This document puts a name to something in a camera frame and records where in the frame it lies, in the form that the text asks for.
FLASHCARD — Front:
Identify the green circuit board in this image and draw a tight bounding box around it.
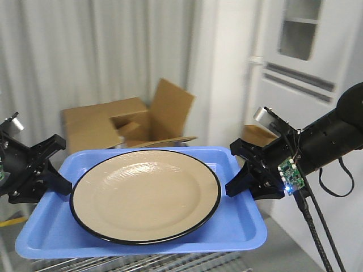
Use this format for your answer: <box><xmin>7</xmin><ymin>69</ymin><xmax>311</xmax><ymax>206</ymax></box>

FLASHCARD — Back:
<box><xmin>277</xmin><ymin>157</ymin><xmax>305</xmax><ymax>196</ymax></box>

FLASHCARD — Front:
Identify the white door with window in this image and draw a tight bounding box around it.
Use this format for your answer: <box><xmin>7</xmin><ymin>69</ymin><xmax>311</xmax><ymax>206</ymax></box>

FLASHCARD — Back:
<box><xmin>250</xmin><ymin>1</ymin><xmax>362</xmax><ymax>131</ymax></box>

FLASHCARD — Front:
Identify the open cardboard box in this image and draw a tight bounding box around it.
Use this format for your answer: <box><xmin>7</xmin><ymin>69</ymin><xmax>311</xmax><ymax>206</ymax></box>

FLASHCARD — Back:
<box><xmin>62</xmin><ymin>79</ymin><xmax>195</xmax><ymax>154</ymax></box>

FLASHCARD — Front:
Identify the small cardboard box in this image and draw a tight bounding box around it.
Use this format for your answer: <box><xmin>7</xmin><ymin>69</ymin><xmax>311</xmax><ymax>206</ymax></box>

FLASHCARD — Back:
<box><xmin>242</xmin><ymin>125</ymin><xmax>278</xmax><ymax>147</ymax></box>

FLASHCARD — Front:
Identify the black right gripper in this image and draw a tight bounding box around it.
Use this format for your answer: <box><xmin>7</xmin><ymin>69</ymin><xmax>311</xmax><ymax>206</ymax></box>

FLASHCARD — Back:
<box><xmin>225</xmin><ymin>134</ymin><xmax>298</xmax><ymax>200</ymax></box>

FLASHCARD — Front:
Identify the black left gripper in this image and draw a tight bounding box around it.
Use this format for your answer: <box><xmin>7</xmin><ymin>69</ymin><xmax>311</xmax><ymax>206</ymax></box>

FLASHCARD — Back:
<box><xmin>1</xmin><ymin>124</ymin><xmax>72</xmax><ymax>203</ymax></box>

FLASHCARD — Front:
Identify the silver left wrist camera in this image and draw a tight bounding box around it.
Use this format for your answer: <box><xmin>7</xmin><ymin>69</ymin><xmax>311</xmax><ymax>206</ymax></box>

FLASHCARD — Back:
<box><xmin>5</xmin><ymin>112</ymin><xmax>24</xmax><ymax>135</ymax></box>

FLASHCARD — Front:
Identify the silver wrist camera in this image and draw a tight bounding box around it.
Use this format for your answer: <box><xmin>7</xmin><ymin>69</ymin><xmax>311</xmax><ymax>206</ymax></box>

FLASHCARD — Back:
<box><xmin>254</xmin><ymin>107</ymin><xmax>301</xmax><ymax>137</ymax></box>
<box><xmin>5</xmin><ymin>112</ymin><xmax>24</xmax><ymax>135</ymax></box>

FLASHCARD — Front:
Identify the beige plate black rim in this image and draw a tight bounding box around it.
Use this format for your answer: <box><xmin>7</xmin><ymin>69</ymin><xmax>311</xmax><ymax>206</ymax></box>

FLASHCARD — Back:
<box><xmin>70</xmin><ymin>150</ymin><xmax>221</xmax><ymax>245</ymax></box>

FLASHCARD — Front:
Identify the black braided cable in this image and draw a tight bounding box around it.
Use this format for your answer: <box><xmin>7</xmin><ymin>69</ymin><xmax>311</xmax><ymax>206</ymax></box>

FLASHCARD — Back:
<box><xmin>294</xmin><ymin>169</ymin><xmax>355</xmax><ymax>272</ymax></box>

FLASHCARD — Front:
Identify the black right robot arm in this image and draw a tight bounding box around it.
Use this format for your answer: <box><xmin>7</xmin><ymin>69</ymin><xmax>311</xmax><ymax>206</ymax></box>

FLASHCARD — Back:
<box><xmin>225</xmin><ymin>83</ymin><xmax>362</xmax><ymax>200</ymax></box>

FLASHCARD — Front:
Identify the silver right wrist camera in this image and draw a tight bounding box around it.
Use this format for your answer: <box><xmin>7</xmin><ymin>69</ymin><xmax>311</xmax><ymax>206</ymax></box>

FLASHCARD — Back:
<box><xmin>254</xmin><ymin>107</ymin><xmax>301</xmax><ymax>137</ymax></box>

